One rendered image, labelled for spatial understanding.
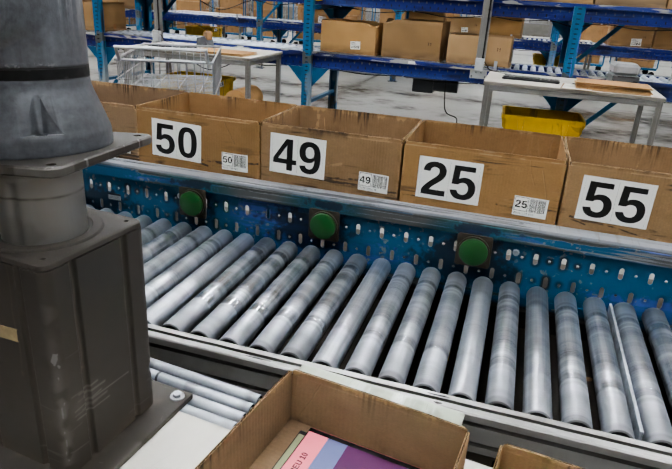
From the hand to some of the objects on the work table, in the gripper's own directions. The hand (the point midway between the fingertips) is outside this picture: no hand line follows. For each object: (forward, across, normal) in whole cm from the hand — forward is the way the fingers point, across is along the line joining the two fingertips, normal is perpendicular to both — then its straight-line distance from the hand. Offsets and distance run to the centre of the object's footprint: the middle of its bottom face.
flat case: (-8, +100, -47) cm, 111 cm away
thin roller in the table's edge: (+8, +67, -35) cm, 76 cm away
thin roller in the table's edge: (+2, +66, -39) cm, 76 cm away
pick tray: (-15, +97, -52) cm, 111 cm away
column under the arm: (-8, +56, -40) cm, 69 cm away
